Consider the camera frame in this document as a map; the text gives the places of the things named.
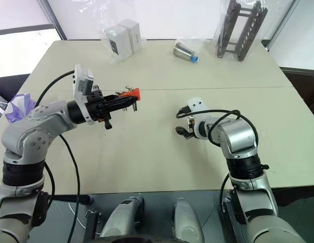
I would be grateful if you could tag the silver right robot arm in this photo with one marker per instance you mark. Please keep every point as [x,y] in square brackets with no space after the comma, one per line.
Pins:
[238,136]

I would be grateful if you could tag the plain white box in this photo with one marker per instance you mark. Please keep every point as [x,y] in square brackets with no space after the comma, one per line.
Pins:
[133,35]

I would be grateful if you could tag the clear bag around cylinder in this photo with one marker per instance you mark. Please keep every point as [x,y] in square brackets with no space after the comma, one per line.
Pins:
[197,43]

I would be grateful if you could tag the white box with dark label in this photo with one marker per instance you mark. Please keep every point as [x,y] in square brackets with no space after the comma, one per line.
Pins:
[116,44]

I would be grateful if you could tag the black seat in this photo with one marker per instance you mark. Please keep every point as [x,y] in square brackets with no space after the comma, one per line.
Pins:
[8,86]

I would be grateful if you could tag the metal cylinder with blue cap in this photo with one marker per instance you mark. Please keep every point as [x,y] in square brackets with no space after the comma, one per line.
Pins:
[183,50]

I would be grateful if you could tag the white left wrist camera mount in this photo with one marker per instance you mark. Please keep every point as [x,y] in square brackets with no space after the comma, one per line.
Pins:
[81,83]

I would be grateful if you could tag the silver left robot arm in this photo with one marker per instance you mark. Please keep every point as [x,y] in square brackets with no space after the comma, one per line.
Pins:
[40,121]

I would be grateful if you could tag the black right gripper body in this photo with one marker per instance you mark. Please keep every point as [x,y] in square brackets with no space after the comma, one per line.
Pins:
[191,131]

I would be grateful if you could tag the clear bag around rack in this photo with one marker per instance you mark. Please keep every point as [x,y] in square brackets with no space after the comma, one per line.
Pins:
[271,15]

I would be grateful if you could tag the black rod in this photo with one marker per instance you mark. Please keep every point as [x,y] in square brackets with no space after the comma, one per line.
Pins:
[73,199]

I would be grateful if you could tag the dark furniture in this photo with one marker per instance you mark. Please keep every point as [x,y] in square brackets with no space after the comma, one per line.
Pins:
[302,86]

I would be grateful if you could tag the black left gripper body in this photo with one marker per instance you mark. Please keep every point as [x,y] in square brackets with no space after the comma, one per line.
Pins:
[96,106]

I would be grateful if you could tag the white box in plastic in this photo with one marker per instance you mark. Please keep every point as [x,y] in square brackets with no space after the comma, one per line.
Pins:
[109,57]

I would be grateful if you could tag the grey rounded shell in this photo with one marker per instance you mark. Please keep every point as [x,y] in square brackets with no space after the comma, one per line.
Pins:
[186,220]
[124,217]

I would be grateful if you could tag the purple plastic bag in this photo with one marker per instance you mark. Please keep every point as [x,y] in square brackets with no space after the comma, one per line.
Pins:
[19,106]

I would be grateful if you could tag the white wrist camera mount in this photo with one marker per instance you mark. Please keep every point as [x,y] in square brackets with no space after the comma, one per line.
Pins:
[197,105]
[81,83]

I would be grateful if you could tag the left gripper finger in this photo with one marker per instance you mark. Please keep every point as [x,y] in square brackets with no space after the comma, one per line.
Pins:
[119,105]
[119,98]

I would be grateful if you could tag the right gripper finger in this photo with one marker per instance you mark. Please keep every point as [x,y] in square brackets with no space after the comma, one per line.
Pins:
[181,130]
[183,109]

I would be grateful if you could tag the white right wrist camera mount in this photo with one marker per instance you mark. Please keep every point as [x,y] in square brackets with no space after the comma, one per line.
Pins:
[197,105]

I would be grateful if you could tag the red hex key holder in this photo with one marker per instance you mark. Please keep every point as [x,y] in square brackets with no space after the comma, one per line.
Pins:
[134,93]

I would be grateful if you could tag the black metal bracket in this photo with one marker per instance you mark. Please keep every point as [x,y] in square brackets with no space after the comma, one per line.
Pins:
[92,222]
[231,206]

